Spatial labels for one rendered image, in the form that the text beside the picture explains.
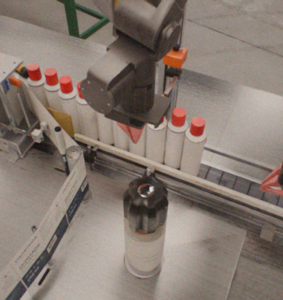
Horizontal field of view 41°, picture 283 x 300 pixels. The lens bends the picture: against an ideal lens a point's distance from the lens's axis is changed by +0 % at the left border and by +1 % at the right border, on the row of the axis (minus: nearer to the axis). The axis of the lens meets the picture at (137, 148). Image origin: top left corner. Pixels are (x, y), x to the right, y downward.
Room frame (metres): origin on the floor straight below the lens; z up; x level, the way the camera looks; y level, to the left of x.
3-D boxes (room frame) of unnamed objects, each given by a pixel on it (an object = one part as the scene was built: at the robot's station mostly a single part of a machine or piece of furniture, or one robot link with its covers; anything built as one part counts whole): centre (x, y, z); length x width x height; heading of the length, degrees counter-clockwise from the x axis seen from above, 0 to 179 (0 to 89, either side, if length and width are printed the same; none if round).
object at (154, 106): (0.45, 0.00, 1.30); 0.10 x 0.07 x 0.07; 65
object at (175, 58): (0.68, -0.08, 1.05); 0.10 x 0.04 x 0.33; 155
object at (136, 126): (0.45, 0.01, 1.23); 0.07 x 0.07 x 0.09; 65
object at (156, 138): (0.63, -0.05, 0.98); 0.05 x 0.05 x 0.20
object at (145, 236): (0.34, -0.02, 1.03); 0.09 x 0.09 x 0.30
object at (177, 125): (0.62, -0.10, 0.98); 0.05 x 0.05 x 0.20
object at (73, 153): (0.51, 0.14, 0.97); 0.05 x 0.05 x 0.19
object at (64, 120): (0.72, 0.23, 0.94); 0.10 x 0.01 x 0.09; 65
